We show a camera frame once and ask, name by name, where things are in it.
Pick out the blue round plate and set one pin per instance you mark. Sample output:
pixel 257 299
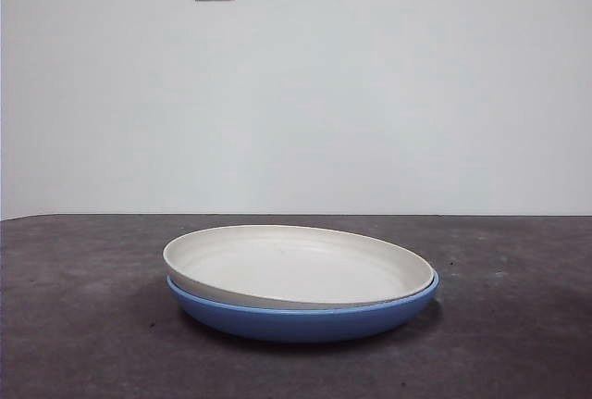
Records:
pixel 300 325

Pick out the white round plate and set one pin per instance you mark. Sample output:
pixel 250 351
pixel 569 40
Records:
pixel 296 265

